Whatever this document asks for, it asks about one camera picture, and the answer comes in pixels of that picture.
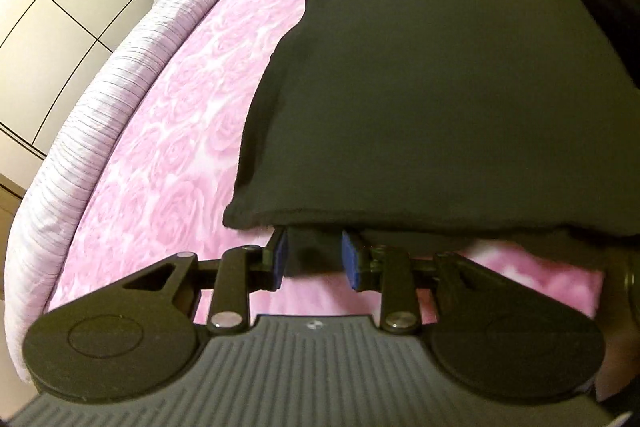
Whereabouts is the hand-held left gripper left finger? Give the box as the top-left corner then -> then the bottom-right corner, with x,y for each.
122,229 -> 290,335

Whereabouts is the pink rose blanket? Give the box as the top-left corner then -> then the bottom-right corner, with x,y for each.
47,0 -> 608,328

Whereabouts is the beige wardrobe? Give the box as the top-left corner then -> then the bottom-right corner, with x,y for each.
0,0 -> 201,158

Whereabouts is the dark olive sweater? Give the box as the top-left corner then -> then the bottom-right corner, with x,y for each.
222,0 -> 640,278

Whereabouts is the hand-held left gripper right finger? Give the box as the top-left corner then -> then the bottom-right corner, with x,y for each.
340,231 -> 501,334

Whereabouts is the grey striped quilt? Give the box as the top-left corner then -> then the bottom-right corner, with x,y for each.
5,0 -> 256,383

